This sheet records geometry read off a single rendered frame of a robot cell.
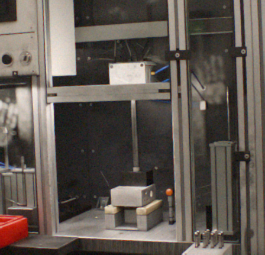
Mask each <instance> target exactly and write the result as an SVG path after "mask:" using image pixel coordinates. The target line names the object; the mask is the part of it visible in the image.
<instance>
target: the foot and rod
mask: <svg viewBox="0 0 265 255"><path fill-rule="evenodd" d="M130 108H131V136H132V163H133V169H127V170H123V171H121V172H119V173H120V186H130V187H148V186H150V185H152V184H153V170H140V162H139V148H138V119H137V101H130Z"/></svg>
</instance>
